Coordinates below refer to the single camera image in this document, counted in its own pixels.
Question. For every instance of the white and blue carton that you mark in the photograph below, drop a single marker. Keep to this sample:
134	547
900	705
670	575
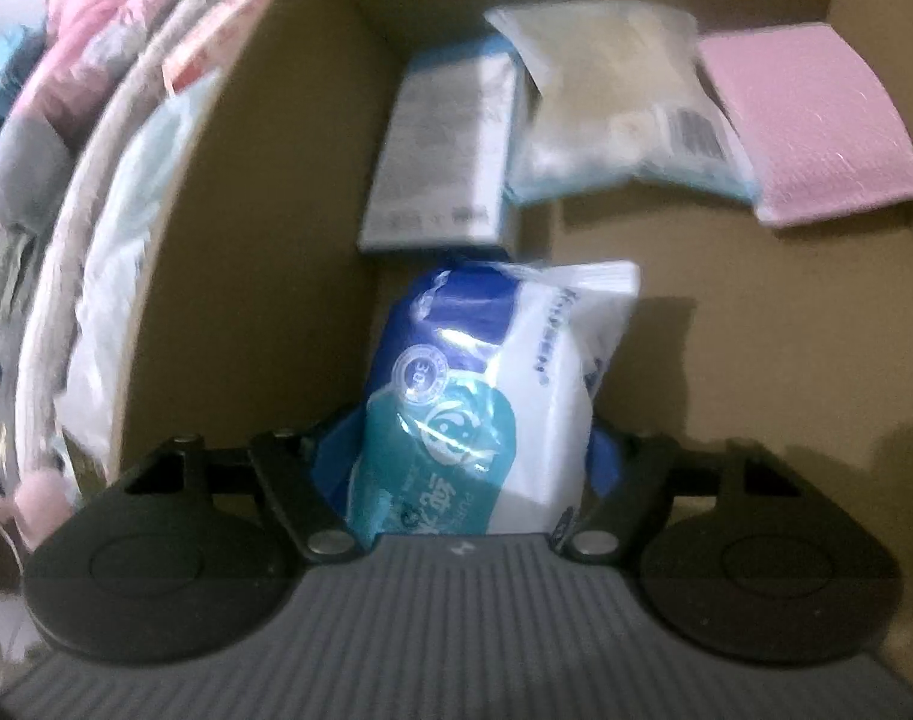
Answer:
441	150

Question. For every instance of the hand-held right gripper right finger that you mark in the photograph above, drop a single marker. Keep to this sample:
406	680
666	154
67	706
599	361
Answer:
605	465

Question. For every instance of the clear plastic packet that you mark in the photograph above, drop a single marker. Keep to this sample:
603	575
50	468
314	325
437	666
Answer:
606	90

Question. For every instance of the pink soft pack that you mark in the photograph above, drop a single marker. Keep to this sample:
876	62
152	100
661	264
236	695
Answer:
809	120

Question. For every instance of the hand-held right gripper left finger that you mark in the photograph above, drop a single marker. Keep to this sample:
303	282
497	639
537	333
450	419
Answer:
330	469

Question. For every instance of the blue and white wipes pack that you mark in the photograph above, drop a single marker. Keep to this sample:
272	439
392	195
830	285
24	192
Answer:
486	405

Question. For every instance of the cream ruffled blanket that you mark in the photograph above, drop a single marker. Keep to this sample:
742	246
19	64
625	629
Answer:
58	255

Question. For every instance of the large cardboard box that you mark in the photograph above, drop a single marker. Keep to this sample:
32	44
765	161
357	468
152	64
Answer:
276	240

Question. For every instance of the pink plush toy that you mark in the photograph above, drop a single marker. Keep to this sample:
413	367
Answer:
28	511

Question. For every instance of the pink quilt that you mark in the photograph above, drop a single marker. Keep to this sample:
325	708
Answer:
88	52

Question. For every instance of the white plastic bag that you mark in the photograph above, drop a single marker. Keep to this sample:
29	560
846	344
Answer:
126	255

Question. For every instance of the red wet wipes pack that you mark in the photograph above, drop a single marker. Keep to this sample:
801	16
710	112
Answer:
208	37

